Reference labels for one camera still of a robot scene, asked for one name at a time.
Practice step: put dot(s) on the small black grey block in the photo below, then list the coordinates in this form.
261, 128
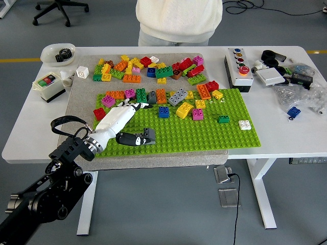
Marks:
281, 58

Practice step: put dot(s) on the yellow rounded small brick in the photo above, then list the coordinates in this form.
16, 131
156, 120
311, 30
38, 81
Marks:
216, 94

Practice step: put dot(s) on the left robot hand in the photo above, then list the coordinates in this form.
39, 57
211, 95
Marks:
115, 120

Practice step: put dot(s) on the dark green two-by-four brick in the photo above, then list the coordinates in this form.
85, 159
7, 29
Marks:
141, 95
164, 72

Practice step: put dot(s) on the dark green small brick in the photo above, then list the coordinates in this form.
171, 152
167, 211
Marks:
223, 119
97, 77

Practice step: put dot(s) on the white table leg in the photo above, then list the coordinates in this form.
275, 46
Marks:
263, 194
87, 204

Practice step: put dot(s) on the yellow two-by-two brick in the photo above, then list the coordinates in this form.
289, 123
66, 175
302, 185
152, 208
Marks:
189, 95
106, 77
161, 80
200, 103

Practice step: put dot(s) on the grey two-by-four brick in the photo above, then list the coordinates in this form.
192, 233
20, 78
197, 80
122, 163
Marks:
150, 142
177, 96

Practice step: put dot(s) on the yellow long brick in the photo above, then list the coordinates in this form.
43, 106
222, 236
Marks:
129, 67

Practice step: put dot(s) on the black tape roll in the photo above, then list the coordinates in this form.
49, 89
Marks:
271, 62
265, 53

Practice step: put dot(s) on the white flat switch plate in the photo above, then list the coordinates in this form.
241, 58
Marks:
270, 77

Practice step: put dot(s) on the black gear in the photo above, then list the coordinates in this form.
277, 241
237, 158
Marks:
59, 58
67, 53

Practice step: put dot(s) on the black round knob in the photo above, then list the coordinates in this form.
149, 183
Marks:
281, 70

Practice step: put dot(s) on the black office chair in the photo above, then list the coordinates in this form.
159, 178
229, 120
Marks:
60, 4

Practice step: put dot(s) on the blue two-by-two brick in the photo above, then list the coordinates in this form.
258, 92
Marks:
151, 72
163, 111
293, 111

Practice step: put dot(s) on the metal floor socket box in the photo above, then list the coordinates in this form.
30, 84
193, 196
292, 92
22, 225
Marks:
221, 174
228, 197

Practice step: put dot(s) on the white cube box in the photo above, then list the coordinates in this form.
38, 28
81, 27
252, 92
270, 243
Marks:
82, 72

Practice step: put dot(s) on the clear bag metal parts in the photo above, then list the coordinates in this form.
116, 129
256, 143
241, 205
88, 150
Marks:
318, 99

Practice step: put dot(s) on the white plastic bowl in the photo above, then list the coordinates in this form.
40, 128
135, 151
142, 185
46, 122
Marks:
48, 54

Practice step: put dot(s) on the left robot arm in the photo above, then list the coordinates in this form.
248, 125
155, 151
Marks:
74, 150

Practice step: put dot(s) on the clear bag of screws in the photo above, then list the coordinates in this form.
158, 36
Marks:
288, 95

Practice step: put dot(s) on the orange two-by-four brick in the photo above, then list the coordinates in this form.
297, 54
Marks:
115, 94
131, 78

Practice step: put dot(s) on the white small brick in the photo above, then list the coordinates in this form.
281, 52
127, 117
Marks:
154, 59

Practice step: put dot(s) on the clear bag blue parts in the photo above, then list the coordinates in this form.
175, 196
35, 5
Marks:
302, 69

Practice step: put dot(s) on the pink small brick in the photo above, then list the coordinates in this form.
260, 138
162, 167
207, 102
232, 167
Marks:
136, 70
184, 60

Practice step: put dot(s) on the red two-by-four brick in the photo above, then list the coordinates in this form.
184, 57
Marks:
196, 71
185, 64

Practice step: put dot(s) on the white plastic tube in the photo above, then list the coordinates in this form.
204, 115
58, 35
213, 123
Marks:
67, 79

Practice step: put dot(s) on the green plastic clip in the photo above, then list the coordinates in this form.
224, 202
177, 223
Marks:
288, 68

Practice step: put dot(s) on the orange upturned long brick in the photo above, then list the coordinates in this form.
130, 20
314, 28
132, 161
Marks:
203, 91

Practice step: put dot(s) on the pink two-by-two brick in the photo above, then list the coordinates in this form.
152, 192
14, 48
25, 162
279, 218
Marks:
130, 93

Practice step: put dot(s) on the switch box green red buttons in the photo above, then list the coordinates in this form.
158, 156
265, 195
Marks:
51, 90

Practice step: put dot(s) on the push-button control box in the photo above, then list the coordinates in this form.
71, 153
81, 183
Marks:
242, 79

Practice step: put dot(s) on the table height control panel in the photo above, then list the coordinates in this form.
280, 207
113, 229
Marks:
306, 160

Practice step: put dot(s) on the black power adapter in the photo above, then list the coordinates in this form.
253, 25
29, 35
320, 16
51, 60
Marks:
301, 79

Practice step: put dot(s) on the yellow arch brick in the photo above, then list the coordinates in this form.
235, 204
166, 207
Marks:
184, 110

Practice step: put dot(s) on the red two-by-two brick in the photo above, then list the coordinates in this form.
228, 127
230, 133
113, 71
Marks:
211, 86
145, 61
99, 113

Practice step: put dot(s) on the white two-by-two brick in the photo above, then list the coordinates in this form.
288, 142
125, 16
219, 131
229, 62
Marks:
244, 125

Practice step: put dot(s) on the person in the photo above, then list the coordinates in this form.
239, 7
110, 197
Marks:
178, 18

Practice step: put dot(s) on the grey-brown mat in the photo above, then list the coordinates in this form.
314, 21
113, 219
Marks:
153, 161

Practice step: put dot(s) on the lime green two-by-four brick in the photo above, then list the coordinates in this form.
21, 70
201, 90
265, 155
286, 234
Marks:
196, 79

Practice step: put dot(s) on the white furniture foot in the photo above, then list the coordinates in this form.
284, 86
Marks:
3, 11

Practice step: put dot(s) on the lime green flat plate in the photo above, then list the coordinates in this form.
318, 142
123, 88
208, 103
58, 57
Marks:
189, 69

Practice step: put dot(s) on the brown brick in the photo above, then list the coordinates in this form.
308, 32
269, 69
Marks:
176, 74
109, 63

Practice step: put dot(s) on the green baseplate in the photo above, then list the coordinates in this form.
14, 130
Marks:
191, 137

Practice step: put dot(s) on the magenta two-by-two brick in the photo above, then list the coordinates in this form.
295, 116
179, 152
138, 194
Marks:
108, 101
198, 60
197, 114

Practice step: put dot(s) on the white pipe connector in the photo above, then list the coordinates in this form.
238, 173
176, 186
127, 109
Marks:
258, 65

